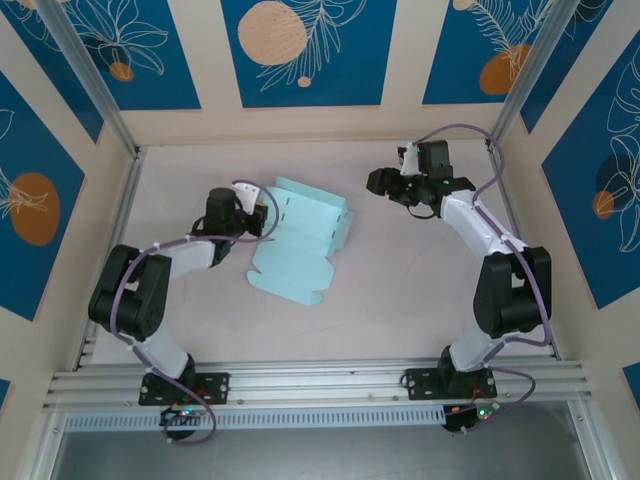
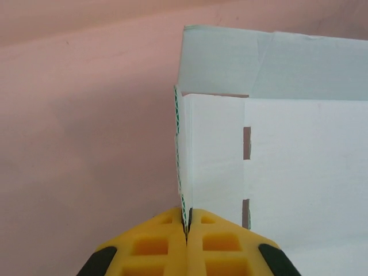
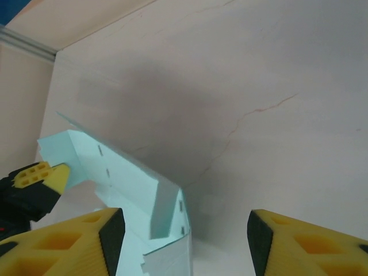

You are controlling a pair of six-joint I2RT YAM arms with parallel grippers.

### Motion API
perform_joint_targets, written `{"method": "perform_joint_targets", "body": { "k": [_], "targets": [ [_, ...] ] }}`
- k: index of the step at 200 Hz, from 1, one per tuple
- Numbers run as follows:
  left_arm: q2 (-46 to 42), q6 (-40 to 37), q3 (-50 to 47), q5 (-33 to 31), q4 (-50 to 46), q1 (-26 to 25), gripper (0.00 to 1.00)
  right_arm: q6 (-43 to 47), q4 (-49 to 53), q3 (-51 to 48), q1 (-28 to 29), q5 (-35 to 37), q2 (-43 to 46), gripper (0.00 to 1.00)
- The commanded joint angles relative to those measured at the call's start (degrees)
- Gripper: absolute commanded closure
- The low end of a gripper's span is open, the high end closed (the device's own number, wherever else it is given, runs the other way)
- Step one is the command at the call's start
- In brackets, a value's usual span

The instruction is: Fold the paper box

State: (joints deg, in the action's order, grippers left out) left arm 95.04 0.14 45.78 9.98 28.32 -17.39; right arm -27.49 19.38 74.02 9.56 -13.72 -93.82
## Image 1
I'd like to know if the black controller board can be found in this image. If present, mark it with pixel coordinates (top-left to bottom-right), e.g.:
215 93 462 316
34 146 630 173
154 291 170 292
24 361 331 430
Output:
443 403 501 434
159 405 206 427

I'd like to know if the blue floral wall panel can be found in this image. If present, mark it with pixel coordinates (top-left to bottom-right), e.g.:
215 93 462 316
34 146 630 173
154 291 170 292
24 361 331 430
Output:
0 72 86 322
52 0 202 112
519 0 640 135
542 47 640 311
0 0 105 145
221 0 399 109
422 0 554 106

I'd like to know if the grey metal sheet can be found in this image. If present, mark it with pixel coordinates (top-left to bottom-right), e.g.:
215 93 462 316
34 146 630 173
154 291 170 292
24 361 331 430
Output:
49 402 591 480

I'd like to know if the left black controller board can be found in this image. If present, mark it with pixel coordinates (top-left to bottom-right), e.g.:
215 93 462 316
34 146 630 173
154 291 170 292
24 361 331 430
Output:
159 405 206 427

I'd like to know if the aluminium side rail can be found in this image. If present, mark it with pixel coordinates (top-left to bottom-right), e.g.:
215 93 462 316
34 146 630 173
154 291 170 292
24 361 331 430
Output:
487 142 561 361
74 147 147 371

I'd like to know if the right black controller board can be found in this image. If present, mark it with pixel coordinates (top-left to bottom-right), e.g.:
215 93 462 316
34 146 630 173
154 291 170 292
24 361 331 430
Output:
443 403 501 434

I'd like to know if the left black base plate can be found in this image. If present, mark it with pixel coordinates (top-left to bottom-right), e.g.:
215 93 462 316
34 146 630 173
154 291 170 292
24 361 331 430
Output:
138 372 231 406

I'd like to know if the light blue paper box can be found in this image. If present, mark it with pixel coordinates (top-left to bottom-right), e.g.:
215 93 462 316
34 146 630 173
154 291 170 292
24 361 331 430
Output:
244 175 355 308

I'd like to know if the aluminium cross rail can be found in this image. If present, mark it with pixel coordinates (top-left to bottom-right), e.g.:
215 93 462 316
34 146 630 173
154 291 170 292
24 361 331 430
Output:
42 357 594 414

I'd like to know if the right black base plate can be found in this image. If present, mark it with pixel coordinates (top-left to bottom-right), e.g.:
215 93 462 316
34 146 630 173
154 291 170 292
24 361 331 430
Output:
403 367 499 401

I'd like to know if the grey slotted cable duct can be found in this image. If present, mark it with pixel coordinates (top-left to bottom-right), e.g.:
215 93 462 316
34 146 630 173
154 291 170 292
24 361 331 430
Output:
63 405 446 432

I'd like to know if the aluminium corner post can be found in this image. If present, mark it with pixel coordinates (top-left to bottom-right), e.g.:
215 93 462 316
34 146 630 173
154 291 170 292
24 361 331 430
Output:
37 0 140 157
487 0 581 152

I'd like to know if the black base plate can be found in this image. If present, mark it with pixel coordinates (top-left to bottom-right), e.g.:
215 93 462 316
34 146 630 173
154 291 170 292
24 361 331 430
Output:
403 367 499 401
138 372 231 406

